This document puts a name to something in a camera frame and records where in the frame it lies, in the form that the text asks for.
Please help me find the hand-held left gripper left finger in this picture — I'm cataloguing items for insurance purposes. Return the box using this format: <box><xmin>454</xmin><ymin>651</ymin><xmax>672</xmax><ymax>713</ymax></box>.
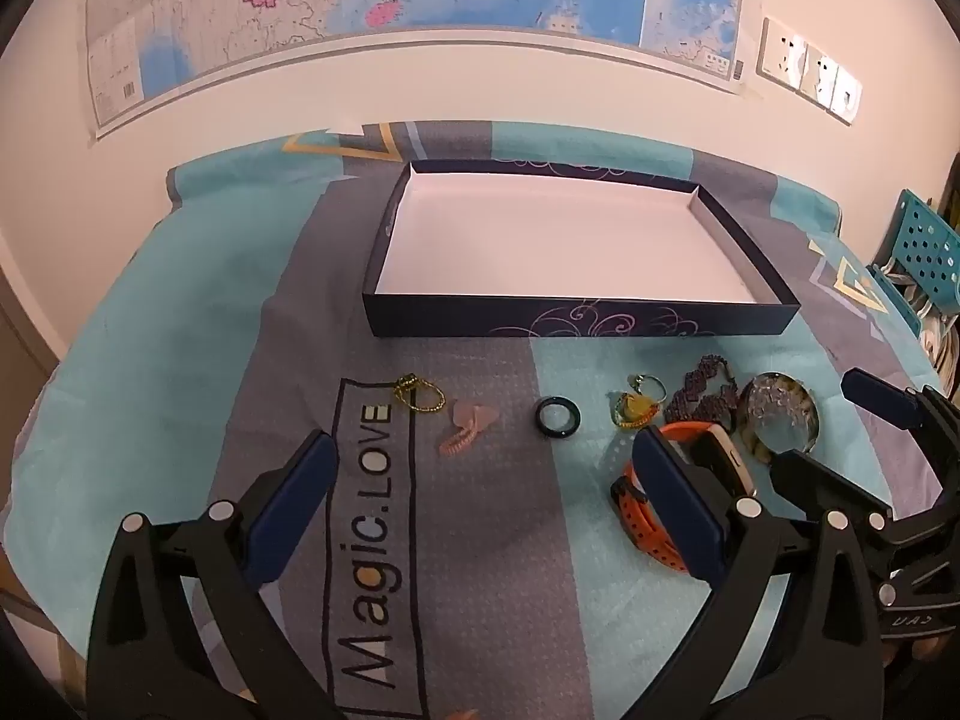
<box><xmin>86</xmin><ymin>429</ymin><xmax>353</xmax><ymax>720</ymax></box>

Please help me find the black ring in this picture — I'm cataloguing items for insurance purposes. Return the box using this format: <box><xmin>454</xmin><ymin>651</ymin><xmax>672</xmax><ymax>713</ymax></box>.
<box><xmin>535</xmin><ymin>396</ymin><xmax>584</xmax><ymax>441</ymax></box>

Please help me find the blue grey printed cloth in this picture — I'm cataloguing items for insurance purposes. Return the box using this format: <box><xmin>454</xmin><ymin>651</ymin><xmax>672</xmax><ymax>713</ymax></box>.
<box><xmin>0</xmin><ymin>118</ymin><xmax>960</xmax><ymax>720</ymax></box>

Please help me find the orange smartwatch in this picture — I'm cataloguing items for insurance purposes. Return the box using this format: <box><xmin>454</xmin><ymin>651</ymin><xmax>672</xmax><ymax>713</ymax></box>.
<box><xmin>611</xmin><ymin>422</ymin><xmax>758</xmax><ymax>575</ymax></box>

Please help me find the dark blue shallow box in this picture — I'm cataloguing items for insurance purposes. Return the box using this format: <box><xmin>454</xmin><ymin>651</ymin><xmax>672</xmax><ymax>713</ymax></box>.
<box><xmin>362</xmin><ymin>159</ymin><xmax>802</xmax><ymax>340</ymax></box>

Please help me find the clear bead bracelet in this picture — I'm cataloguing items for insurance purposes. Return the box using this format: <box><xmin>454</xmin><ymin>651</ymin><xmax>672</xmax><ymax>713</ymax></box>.
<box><xmin>744</xmin><ymin>376</ymin><xmax>815</xmax><ymax>451</ymax></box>

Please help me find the gold chain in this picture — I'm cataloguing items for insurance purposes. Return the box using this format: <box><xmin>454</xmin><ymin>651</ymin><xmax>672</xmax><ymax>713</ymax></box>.
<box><xmin>393</xmin><ymin>373</ymin><xmax>448</xmax><ymax>414</ymax></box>

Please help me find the pink hair clip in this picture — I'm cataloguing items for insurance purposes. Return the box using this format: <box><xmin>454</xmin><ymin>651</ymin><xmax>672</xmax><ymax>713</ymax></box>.
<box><xmin>439</xmin><ymin>401</ymin><xmax>500</xmax><ymax>458</ymax></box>

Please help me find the person's right hand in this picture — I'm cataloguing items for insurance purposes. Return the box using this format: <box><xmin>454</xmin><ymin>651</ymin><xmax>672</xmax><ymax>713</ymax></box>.
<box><xmin>883</xmin><ymin>634</ymin><xmax>957</xmax><ymax>672</ymax></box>

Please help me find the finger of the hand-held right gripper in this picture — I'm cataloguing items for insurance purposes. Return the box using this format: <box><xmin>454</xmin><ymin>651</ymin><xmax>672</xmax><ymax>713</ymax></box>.
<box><xmin>772</xmin><ymin>450</ymin><xmax>893</xmax><ymax>533</ymax></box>
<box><xmin>841</xmin><ymin>367</ymin><xmax>960</xmax><ymax>522</ymax></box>

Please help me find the white wall socket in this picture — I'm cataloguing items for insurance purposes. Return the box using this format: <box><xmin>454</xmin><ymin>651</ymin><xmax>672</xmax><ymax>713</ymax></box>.
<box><xmin>823</xmin><ymin>64</ymin><xmax>863</xmax><ymax>125</ymax></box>
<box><xmin>796</xmin><ymin>41</ymin><xmax>830</xmax><ymax>106</ymax></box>
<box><xmin>756</xmin><ymin>15</ymin><xmax>802</xmax><ymax>87</ymax></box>

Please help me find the tortoiseshell bangle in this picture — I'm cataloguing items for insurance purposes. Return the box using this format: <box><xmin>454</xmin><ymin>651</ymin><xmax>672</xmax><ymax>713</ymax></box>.
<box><xmin>739</xmin><ymin>373</ymin><xmax>820</xmax><ymax>460</ymax></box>

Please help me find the yellow pendant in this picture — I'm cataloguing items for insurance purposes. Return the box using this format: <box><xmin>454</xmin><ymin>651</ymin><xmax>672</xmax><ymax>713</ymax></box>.
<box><xmin>621</xmin><ymin>392</ymin><xmax>661</xmax><ymax>428</ymax></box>

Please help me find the teal perforated basket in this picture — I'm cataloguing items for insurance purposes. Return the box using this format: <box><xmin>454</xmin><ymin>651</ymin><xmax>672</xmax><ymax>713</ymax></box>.
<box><xmin>868</xmin><ymin>189</ymin><xmax>960</xmax><ymax>335</ymax></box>

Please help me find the purple beaded bracelet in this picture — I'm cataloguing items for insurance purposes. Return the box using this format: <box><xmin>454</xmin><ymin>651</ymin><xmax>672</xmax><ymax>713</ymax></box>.
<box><xmin>664</xmin><ymin>356</ymin><xmax>740</xmax><ymax>425</ymax></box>

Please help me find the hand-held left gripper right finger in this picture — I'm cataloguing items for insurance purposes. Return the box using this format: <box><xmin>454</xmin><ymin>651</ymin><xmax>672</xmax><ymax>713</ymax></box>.
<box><xmin>630</xmin><ymin>426</ymin><xmax>886</xmax><ymax>720</ymax></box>

